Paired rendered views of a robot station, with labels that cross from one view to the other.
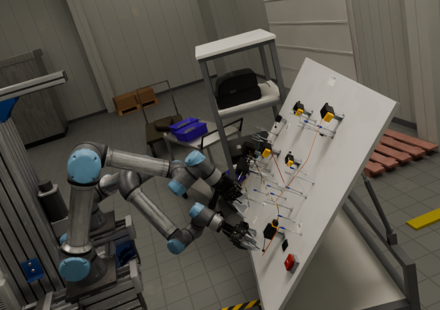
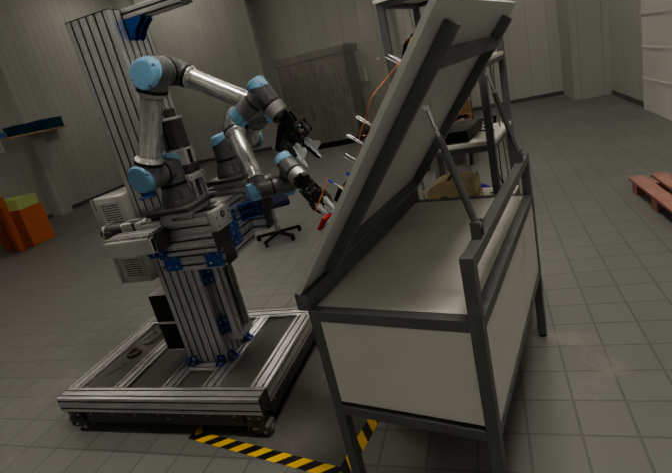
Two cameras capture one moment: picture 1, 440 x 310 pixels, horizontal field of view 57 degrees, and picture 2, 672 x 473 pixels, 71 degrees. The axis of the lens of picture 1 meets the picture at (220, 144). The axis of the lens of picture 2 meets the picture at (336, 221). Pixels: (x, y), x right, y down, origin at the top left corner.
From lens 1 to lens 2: 1.10 m
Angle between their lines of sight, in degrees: 29
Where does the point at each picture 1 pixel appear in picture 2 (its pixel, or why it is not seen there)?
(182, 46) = (522, 49)
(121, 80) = not seen: hidden behind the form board
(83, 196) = (146, 106)
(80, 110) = not seen: hidden behind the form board
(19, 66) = (328, 59)
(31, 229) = not seen: hidden behind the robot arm
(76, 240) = (142, 150)
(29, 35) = (348, 27)
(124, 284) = (200, 217)
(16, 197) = (133, 114)
